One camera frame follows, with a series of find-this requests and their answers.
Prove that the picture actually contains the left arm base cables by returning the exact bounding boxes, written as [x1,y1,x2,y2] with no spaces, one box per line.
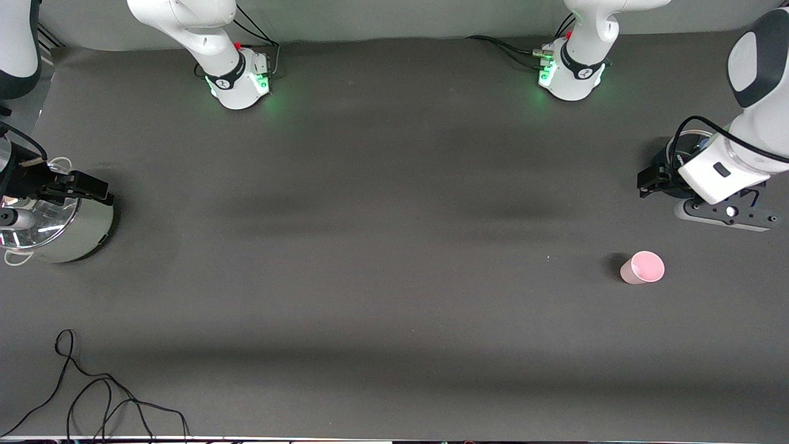
[465,12,574,70]

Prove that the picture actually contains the dark grey table mat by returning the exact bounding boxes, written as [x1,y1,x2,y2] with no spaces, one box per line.
[0,31,789,442]

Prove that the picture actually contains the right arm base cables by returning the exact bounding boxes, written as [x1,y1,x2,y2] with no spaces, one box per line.
[233,3,282,78]

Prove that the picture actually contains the black cable along right arm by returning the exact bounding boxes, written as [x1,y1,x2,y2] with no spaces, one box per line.
[0,122,49,162]

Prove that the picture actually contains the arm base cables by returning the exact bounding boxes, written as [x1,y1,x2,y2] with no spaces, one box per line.
[233,3,282,78]
[465,12,574,70]

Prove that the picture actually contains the glass lid with bronze knob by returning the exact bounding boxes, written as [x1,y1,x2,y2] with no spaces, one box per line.
[0,163,82,250]

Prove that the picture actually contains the thin black looped cable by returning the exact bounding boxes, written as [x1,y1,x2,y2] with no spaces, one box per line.
[0,329,190,442]

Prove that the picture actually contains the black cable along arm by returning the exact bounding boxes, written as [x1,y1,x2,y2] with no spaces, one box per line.
[669,115,789,164]
[0,122,49,162]

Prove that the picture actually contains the dark blue saucepan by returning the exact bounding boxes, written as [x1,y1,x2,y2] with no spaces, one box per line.
[652,129,734,199]

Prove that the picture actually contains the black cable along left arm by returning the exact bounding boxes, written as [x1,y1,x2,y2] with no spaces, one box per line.
[669,115,789,164]

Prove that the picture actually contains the silver cooking pot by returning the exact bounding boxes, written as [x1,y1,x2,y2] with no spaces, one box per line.
[0,157,115,267]

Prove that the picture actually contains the pink cup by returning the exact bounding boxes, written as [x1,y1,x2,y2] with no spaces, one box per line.
[619,250,666,286]

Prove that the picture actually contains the grey metal frame rail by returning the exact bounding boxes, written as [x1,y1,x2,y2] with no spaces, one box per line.
[37,22,65,53]

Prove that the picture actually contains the glass lid with blue knob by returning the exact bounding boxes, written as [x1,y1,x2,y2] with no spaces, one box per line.
[671,129,719,164]

